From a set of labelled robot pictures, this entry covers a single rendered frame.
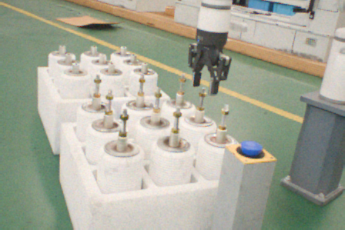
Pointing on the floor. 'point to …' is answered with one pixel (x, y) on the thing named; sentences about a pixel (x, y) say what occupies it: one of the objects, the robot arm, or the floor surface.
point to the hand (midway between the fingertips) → (204, 85)
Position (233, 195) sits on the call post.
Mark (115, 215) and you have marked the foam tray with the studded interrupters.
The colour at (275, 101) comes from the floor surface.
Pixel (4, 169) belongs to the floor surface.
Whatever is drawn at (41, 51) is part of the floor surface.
